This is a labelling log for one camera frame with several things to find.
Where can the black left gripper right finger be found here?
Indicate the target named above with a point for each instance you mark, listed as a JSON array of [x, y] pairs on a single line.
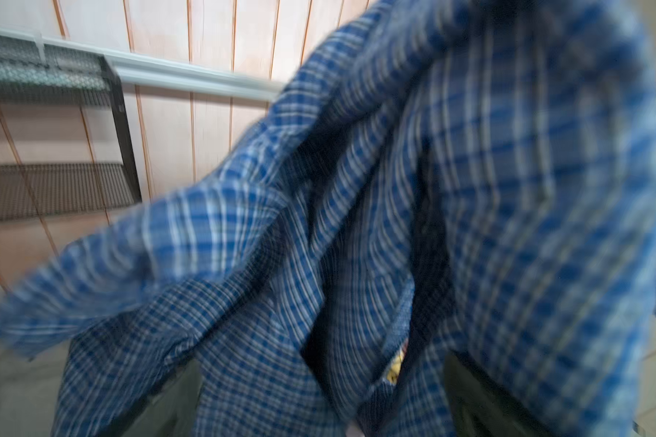
[[479, 407]]

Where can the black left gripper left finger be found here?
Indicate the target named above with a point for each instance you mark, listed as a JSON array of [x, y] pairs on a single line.
[[169, 410]]

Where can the blue checked cloth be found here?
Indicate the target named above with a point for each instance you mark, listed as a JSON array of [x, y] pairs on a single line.
[[474, 177]]

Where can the yellow plaid cloth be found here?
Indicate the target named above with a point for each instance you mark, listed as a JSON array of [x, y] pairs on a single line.
[[394, 368]]

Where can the aluminium frame rail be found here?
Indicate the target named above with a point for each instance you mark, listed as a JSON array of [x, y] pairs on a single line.
[[146, 71]]

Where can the black wire mesh basket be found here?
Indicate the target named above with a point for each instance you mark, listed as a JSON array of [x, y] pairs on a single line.
[[65, 143]]

